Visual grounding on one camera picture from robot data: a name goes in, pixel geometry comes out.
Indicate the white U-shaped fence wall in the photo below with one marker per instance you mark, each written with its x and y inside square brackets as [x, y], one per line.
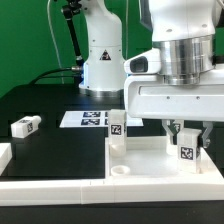
[110, 189]

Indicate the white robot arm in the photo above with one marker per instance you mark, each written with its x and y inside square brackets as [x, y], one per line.
[179, 79]

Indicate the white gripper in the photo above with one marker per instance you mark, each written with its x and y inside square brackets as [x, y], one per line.
[147, 96]

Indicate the white marker plate with tags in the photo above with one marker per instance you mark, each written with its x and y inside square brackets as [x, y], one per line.
[76, 119]

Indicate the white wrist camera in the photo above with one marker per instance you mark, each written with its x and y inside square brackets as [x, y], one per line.
[146, 63]

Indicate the white square table top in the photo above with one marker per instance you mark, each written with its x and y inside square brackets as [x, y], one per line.
[147, 157]

